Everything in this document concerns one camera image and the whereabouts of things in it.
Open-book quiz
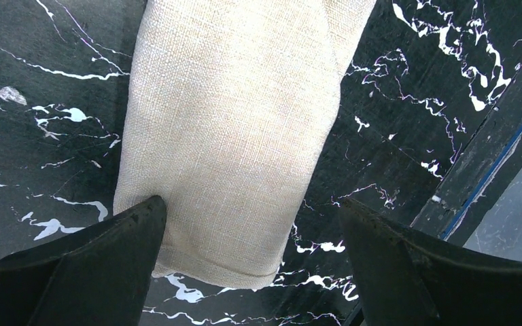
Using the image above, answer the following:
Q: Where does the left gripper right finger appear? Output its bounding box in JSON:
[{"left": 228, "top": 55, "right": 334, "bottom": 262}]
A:
[{"left": 339, "top": 199, "right": 522, "bottom": 325}]

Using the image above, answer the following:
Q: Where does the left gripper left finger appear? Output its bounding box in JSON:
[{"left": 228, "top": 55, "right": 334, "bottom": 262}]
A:
[{"left": 0, "top": 196, "right": 167, "bottom": 325}]

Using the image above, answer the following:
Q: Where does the beige cloth napkin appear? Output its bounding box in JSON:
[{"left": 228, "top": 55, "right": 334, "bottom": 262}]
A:
[{"left": 113, "top": 1, "right": 375, "bottom": 289}]

